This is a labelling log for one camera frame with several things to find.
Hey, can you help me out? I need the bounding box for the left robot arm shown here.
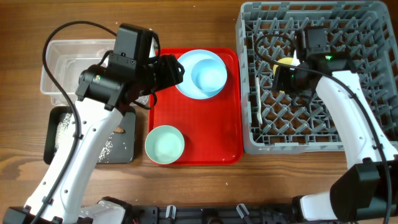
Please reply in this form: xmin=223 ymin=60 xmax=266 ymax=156
xmin=3 ymin=24 xmax=184 ymax=223

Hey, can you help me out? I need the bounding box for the yellow plastic cup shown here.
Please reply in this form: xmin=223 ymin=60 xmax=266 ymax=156
xmin=272 ymin=57 xmax=294 ymax=93

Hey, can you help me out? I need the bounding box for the black rectangular waste tray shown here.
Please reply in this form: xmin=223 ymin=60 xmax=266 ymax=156
xmin=44 ymin=106 xmax=136 ymax=165

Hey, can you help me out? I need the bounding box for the clear plastic storage bin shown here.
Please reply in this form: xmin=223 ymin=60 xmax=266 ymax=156
xmin=40 ymin=39 xmax=151 ymax=106

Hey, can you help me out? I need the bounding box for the white plastic spoon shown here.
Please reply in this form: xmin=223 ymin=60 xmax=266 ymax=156
xmin=255 ymin=77 xmax=262 ymax=124

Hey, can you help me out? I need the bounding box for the green bowl with food scraps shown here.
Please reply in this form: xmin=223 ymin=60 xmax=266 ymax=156
xmin=145 ymin=125 xmax=185 ymax=165

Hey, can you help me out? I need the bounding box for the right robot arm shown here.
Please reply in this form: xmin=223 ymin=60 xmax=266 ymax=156
xmin=272 ymin=27 xmax=397 ymax=223

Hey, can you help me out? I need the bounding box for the red plastic serving tray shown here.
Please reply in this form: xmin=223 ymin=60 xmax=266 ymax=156
xmin=148 ymin=47 xmax=244 ymax=166

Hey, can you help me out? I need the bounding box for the spilled white rice pile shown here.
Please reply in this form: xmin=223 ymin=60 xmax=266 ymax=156
xmin=53 ymin=113 xmax=134 ymax=164

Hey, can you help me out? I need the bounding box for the brown food stick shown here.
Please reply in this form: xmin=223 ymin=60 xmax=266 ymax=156
xmin=114 ymin=126 xmax=125 ymax=134

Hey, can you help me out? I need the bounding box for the grey plastic dishwasher rack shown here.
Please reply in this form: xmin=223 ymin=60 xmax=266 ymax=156
xmin=235 ymin=1 xmax=397 ymax=154

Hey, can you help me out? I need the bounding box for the light blue shallow bowl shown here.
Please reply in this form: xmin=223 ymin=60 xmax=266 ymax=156
xmin=191 ymin=58 xmax=228 ymax=95

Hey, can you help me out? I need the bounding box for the light blue plate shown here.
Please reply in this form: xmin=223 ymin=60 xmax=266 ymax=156
xmin=177 ymin=49 xmax=226 ymax=100

